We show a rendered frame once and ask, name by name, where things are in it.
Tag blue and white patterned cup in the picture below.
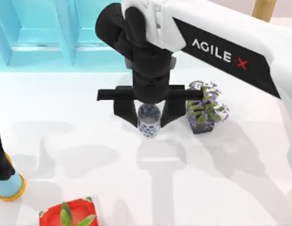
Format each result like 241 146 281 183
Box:
137 103 161 139

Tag purple flower plant black pot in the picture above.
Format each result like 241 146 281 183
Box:
185 81 230 135

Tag light blue rack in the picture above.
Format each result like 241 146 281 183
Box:
0 0 128 72

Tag red pot with green plant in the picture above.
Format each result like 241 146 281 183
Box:
39 196 100 226

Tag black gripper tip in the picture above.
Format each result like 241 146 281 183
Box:
0 119 15 182

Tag light blue cup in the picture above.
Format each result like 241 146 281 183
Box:
0 172 22 197

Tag wooden post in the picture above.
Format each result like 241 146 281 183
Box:
251 0 275 23

